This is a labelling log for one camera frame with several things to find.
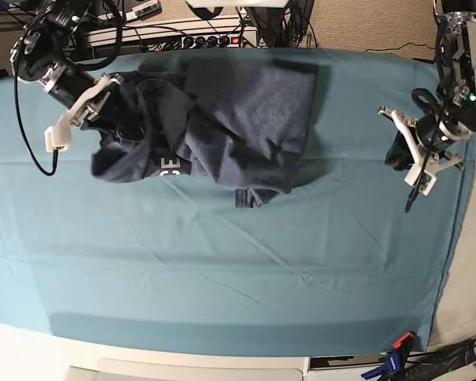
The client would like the blue orange clamp bottom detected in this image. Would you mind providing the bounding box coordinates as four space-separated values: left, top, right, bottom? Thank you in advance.
361 331 416 380

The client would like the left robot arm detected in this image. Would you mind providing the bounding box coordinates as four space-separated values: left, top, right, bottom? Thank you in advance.
378 1 476 195

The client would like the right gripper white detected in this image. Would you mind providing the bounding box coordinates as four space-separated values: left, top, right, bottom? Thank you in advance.
57 74 124 129

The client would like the black camera cable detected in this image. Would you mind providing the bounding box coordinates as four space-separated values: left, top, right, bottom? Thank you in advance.
404 184 420 214
13 51 63 176

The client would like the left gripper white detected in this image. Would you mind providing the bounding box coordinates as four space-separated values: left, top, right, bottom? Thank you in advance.
378 106 464 176

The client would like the blue-grey heathered T-shirt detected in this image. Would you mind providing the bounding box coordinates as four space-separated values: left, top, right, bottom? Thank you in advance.
89 57 317 208

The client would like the black cable bundle bottom right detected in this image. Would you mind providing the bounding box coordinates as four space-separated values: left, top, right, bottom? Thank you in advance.
400 335 476 381

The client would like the teal table cloth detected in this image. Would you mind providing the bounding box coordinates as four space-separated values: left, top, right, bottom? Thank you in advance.
0 49 476 356

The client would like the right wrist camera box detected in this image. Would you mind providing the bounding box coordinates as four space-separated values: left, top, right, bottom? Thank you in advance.
44 125 71 153

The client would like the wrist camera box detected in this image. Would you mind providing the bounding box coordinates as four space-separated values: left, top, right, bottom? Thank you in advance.
404 166 437 196
44 125 71 153

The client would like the white overhead camera mount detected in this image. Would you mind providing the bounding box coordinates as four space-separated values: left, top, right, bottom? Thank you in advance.
186 0 289 8

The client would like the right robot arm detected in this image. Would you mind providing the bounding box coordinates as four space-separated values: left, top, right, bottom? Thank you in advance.
10 1 123 133

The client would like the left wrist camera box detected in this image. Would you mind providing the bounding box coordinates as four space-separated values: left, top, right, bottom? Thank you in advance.
404 166 437 196

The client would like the black power strip red switch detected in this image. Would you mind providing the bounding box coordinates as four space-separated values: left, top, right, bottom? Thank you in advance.
175 33 258 50

